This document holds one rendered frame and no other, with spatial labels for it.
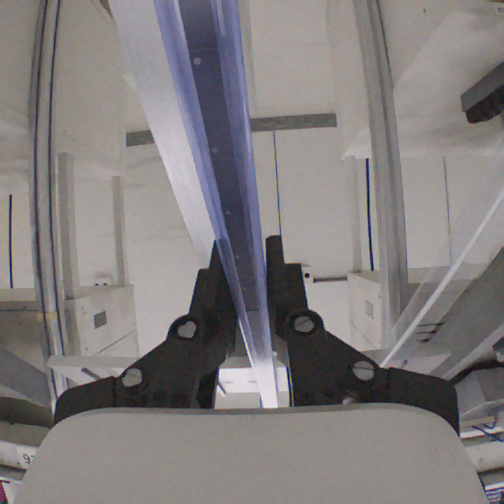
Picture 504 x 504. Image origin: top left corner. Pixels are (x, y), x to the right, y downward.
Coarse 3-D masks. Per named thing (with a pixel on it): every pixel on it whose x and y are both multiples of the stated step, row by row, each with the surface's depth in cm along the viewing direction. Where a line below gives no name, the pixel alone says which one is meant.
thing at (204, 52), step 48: (192, 0) 4; (192, 48) 5; (240, 48) 5; (192, 96) 5; (240, 96) 5; (192, 144) 6; (240, 144) 6; (240, 192) 7; (240, 240) 8; (240, 288) 10
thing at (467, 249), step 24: (480, 192) 8; (480, 216) 8; (456, 240) 10; (480, 240) 9; (456, 264) 10; (480, 264) 10; (432, 288) 12; (456, 288) 11; (408, 312) 14; (432, 312) 13; (408, 336) 15; (384, 360) 18
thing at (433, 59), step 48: (336, 0) 76; (384, 0) 46; (432, 0) 32; (480, 0) 29; (336, 48) 83; (432, 48) 36; (480, 48) 35; (336, 96) 90; (432, 96) 50; (432, 144) 79; (480, 144) 78
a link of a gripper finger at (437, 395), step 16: (384, 368) 8; (384, 384) 8; (400, 384) 7; (416, 384) 7; (432, 384) 7; (448, 384) 7; (352, 400) 8; (368, 400) 7; (384, 400) 7; (400, 400) 7; (416, 400) 7; (432, 400) 7; (448, 400) 7; (448, 416) 7
